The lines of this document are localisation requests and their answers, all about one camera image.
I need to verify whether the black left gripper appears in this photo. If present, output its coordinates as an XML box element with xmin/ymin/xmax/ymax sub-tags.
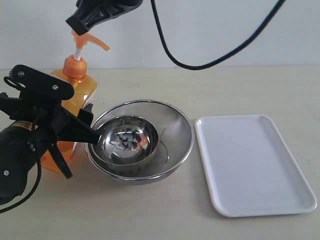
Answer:
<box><xmin>0</xmin><ymin>92</ymin><xmax>101</xmax><ymax>144</ymax></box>

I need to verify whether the orange soap pump bottle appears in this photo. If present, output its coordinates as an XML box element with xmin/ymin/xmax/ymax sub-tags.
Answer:
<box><xmin>41</xmin><ymin>30</ymin><xmax>110</xmax><ymax>172</ymax></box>

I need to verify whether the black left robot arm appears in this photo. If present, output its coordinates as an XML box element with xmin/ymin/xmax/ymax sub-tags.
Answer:
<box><xmin>0</xmin><ymin>91</ymin><xmax>101</xmax><ymax>205</ymax></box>

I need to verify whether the small stainless steel bowl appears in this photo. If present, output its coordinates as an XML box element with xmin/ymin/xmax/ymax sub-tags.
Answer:
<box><xmin>89</xmin><ymin>115</ymin><xmax>160</xmax><ymax>166</ymax></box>

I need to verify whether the steel mesh strainer basket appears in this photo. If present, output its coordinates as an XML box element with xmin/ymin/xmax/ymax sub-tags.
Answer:
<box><xmin>85</xmin><ymin>99</ymin><xmax>195</xmax><ymax>185</ymax></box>

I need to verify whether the white rectangular plastic tray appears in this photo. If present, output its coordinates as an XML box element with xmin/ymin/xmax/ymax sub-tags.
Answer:
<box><xmin>194</xmin><ymin>114</ymin><xmax>317</xmax><ymax>218</ymax></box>

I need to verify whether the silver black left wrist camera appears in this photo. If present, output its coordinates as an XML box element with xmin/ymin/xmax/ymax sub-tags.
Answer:
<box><xmin>9</xmin><ymin>64</ymin><xmax>75</xmax><ymax>101</ymax></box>

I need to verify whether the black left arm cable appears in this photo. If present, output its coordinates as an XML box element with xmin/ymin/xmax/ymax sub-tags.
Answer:
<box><xmin>0</xmin><ymin>76</ymin><xmax>73</xmax><ymax>213</ymax></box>

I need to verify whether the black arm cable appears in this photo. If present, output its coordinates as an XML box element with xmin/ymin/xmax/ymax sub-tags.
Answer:
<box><xmin>149</xmin><ymin>0</ymin><xmax>287</xmax><ymax>70</ymax></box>
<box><xmin>0</xmin><ymin>76</ymin><xmax>73</xmax><ymax>213</ymax></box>

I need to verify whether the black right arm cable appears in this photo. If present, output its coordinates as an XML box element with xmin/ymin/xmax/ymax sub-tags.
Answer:
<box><xmin>149</xmin><ymin>0</ymin><xmax>287</xmax><ymax>70</ymax></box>

